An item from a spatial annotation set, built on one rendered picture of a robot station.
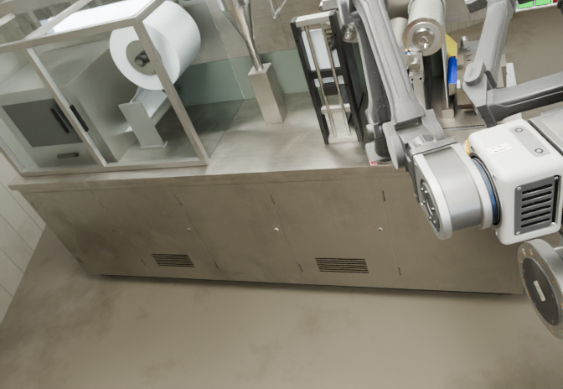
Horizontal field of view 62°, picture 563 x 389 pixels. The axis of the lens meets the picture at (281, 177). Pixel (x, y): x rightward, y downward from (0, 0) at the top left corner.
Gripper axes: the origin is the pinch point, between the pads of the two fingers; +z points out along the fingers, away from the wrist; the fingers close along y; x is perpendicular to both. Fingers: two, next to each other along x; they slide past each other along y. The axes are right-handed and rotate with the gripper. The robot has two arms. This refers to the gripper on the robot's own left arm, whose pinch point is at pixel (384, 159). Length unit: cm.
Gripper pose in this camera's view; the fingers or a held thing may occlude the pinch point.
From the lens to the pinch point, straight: 159.2
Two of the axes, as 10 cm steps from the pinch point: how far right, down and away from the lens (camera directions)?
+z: 2.0, 3.6, 9.1
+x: 2.2, 8.9, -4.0
